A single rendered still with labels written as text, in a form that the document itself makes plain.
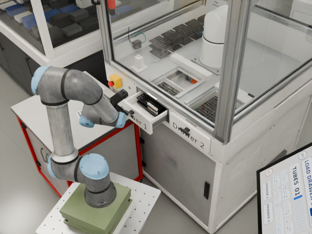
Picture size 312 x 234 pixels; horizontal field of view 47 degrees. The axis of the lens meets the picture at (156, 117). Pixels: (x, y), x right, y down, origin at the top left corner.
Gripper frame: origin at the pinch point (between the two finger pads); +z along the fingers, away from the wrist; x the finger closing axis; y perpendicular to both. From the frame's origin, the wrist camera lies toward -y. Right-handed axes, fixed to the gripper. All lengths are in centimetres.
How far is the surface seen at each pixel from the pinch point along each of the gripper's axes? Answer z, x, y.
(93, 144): 5.7, -11.1, 27.3
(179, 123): 10.7, 25.0, -12.8
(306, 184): -13, 99, -21
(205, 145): 12.7, 44.3, -11.5
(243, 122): 10, 55, -31
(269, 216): -9, 95, -3
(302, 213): -17, 104, -11
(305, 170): -10, 96, -26
